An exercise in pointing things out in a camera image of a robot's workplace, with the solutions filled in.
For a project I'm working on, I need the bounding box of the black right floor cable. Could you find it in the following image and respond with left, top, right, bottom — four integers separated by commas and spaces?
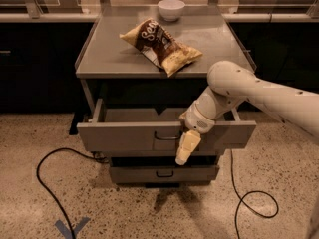
229, 149, 279, 239

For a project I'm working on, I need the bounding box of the grey drawer cabinet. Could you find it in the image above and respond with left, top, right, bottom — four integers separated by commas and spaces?
74, 4, 257, 188

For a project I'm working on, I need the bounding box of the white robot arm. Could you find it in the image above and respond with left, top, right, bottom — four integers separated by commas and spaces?
175, 61, 319, 165

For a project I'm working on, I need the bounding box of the black floor cable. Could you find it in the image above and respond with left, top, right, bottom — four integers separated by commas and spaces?
229, 149, 279, 239
35, 147, 110, 239

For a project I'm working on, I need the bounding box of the blue tape floor marker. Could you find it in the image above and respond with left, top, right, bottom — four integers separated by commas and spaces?
55, 217, 90, 239

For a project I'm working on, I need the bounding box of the grey bottom drawer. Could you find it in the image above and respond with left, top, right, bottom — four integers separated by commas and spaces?
109, 165, 219, 184

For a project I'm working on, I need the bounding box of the yellow brown chip bag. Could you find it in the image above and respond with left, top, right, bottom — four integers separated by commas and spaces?
119, 18, 202, 77

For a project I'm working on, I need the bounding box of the black left floor cable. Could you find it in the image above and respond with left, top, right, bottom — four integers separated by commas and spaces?
35, 147, 110, 239

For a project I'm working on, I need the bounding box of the grey top drawer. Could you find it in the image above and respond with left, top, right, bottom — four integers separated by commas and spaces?
77, 100, 256, 157

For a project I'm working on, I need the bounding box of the grey drawer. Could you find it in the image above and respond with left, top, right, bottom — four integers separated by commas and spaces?
77, 100, 256, 157
109, 165, 219, 184

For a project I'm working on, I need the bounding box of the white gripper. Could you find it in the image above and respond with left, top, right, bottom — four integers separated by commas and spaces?
175, 87, 242, 165

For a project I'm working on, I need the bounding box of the white bowl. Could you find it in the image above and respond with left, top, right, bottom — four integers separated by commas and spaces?
158, 0, 185, 21

